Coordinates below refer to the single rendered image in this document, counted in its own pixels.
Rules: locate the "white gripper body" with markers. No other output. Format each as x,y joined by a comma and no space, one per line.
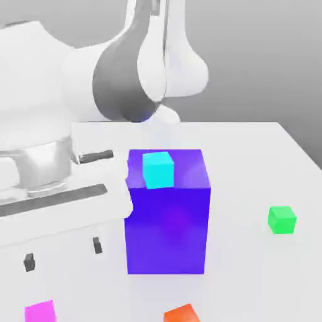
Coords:
75,208

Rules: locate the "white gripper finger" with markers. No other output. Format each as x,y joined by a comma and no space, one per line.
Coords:
29,262
97,245

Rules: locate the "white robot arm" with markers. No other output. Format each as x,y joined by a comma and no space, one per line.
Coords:
83,75

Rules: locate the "small magenta cube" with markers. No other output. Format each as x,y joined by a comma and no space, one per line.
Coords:
40,312

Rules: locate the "small cyan cube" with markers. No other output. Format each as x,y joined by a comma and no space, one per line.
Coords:
158,171

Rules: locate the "small orange cube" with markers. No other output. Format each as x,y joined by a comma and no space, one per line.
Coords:
181,314

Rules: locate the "small green cube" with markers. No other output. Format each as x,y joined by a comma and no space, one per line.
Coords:
281,220

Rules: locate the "large purple box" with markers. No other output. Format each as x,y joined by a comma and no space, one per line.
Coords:
168,226

